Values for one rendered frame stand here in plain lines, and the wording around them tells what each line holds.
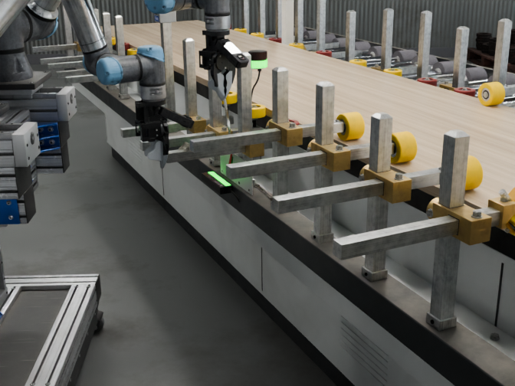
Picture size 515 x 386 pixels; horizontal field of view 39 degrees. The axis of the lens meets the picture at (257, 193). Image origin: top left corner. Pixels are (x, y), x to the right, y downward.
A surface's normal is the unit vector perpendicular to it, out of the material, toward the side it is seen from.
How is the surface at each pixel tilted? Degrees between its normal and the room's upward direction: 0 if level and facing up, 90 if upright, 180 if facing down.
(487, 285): 90
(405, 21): 90
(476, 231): 90
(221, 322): 0
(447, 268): 90
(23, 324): 0
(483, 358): 0
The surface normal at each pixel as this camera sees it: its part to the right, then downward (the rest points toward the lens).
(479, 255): -0.91, 0.15
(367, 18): 0.03, 0.34
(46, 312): -0.01, -0.94
